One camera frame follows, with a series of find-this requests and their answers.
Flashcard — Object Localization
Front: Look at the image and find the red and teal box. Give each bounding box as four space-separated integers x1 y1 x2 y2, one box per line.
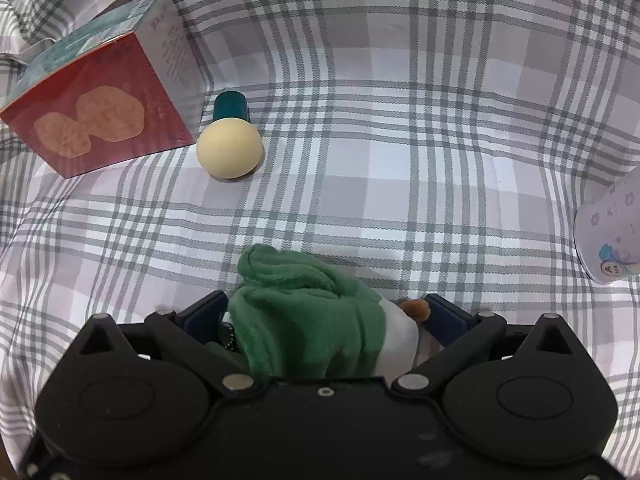
1 0 206 178

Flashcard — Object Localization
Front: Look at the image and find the cream sponge with teal handle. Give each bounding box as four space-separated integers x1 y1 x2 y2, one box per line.
196 90 264 180

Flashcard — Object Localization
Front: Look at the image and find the grey plaid cloth cover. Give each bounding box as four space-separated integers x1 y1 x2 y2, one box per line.
1 0 639 474

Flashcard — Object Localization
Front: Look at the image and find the purple lid cartoon bottle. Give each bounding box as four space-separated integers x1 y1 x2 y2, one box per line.
574 167 640 284

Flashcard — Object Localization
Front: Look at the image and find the green plush toy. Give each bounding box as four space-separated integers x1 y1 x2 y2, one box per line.
205 244 432 382

